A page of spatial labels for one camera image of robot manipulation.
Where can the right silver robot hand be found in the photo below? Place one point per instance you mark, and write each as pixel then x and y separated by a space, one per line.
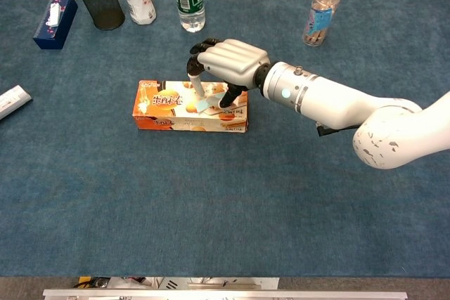
pixel 232 61

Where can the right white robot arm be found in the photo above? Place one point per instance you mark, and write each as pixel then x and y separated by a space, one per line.
pixel 351 107

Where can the orange snack box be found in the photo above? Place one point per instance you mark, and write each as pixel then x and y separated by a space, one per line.
pixel 168 110

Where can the clear plastic jar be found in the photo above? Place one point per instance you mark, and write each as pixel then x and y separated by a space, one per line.
pixel 320 19

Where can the dark blue tissue box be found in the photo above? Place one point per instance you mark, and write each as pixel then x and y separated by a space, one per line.
pixel 56 27

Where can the blue felt table mat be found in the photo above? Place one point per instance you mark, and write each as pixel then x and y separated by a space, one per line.
pixel 225 191

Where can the black mesh pen holder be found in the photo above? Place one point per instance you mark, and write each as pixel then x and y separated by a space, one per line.
pixel 100 1

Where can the white flat object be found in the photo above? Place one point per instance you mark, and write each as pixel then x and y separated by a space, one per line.
pixel 10 99

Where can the aluminium extrusion rail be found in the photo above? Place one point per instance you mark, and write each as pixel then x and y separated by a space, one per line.
pixel 225 295

